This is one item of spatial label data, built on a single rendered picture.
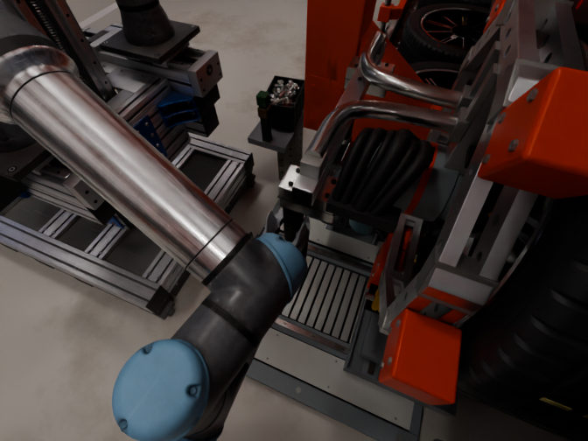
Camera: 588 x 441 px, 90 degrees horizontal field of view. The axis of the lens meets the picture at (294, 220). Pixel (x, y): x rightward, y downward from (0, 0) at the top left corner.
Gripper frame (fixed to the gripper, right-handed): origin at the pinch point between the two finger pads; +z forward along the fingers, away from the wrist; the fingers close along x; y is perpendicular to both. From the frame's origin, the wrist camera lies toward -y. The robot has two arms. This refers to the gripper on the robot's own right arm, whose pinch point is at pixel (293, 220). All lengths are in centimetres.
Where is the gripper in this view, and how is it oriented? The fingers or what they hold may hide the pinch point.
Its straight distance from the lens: 53.2
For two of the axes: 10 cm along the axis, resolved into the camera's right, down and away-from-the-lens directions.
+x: -9.3, -3.2, 2.1
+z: 3.8, -7.7, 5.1
